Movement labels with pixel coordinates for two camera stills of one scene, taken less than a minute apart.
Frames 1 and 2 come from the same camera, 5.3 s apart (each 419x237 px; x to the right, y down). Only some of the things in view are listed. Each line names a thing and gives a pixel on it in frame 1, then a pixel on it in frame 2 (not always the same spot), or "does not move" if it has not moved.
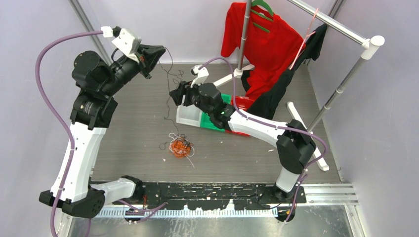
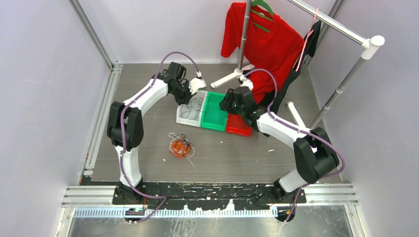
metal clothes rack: x=369 y=44 does not move
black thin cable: x=168 y=92 -> x=194 y=104
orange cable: x=180 y=148 does not move
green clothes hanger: x=264 y=4 does not move
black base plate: x=205 y=195 does not move
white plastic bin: x=189 y=115 does not move
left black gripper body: x=125 y=71 -> x=183 y=93
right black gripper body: x=196 y=101 -> x=230 y=104
